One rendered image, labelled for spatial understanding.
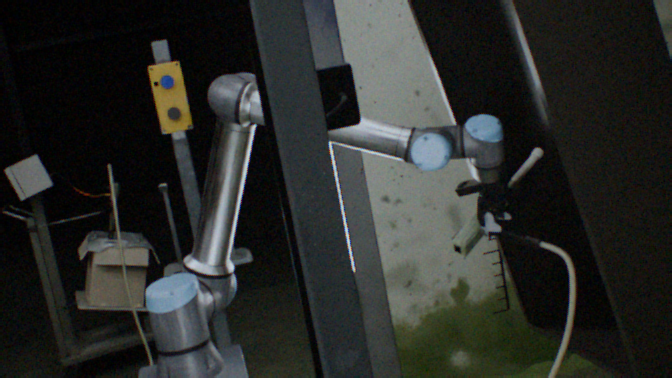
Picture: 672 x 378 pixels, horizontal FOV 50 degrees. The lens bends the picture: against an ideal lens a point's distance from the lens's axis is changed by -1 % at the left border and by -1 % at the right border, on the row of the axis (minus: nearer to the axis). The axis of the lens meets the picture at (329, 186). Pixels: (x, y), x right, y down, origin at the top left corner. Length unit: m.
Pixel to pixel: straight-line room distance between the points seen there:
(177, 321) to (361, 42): 1.29
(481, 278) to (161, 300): 1.43
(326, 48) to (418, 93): 0.39
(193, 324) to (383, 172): 1.08
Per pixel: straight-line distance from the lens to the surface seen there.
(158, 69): 2.83
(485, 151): 1.90
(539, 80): 1.76
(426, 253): 2.89
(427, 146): 1.76
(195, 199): 2.90
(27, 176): 4.36
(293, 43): 0.75
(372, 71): 2.77
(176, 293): 2.02
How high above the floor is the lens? 1.37
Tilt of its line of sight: 8 degrees down
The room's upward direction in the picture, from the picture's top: 11 degrees counter-clockwise
